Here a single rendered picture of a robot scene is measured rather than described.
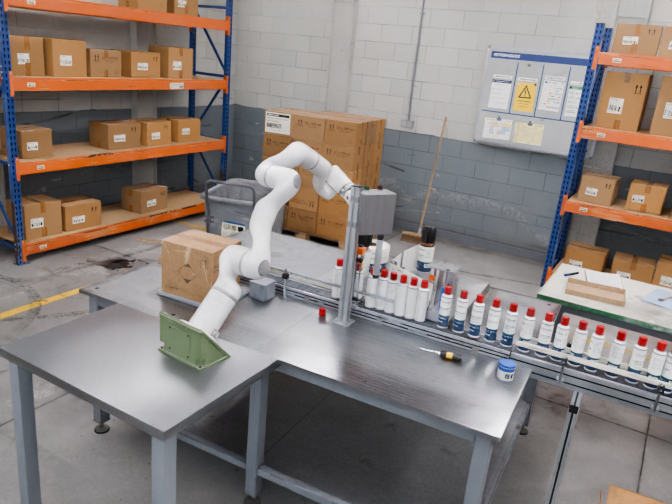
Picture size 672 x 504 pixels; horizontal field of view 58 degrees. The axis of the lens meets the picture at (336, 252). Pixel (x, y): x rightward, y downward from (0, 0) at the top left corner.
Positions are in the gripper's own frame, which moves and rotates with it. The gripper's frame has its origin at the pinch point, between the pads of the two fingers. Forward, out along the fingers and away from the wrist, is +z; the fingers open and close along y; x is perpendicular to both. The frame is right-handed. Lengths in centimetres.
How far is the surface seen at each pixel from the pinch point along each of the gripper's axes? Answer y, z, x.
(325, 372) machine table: -57, 53, 28
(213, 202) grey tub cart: 85, -173, 169
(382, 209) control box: -8.1, 8.2, -12.8
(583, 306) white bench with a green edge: 121, 87, 12
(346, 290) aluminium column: -17.2, 21.1, 26.3
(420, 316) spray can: 5, 50, 20
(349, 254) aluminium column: -16.5, 11.4, 11.7
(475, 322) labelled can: 12, 69, 3
